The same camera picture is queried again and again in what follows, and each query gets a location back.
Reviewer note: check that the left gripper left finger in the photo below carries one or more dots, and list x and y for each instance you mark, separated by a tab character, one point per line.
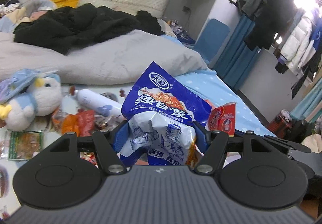
120	135

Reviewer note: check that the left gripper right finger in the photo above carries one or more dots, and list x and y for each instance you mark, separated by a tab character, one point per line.
203	137

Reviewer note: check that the red snack packet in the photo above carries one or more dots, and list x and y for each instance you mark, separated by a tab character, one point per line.
222	118

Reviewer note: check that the blue spicy cabbage snack bag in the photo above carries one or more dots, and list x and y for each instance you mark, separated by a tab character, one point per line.
161	113

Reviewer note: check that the orange snack packet pile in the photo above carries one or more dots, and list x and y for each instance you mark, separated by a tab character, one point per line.
84	123

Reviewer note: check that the white cylindrical bottle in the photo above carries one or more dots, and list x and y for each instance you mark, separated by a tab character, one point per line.
97	102

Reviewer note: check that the grey duvet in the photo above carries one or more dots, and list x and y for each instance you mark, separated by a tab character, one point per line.
113	62

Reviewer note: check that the blue curtain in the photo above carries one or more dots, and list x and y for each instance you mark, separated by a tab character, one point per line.
237	60

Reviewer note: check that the green framed snack packet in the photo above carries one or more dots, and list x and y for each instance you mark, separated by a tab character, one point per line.
23	145

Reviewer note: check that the penguin plush toy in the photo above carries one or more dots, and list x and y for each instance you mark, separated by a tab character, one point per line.
28	94

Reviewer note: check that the bedside tray with bottles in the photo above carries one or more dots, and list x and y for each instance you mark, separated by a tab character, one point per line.
180	33

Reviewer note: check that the small black garment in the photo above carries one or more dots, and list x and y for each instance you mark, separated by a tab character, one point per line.
148	23

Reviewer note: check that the black clothing heap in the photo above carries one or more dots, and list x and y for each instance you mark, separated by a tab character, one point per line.
69	28

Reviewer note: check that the hanging white puffer jacket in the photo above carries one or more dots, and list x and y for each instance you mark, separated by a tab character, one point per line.
297	42

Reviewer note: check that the hanging black jacket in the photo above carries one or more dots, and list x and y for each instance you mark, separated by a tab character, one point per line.
274	19

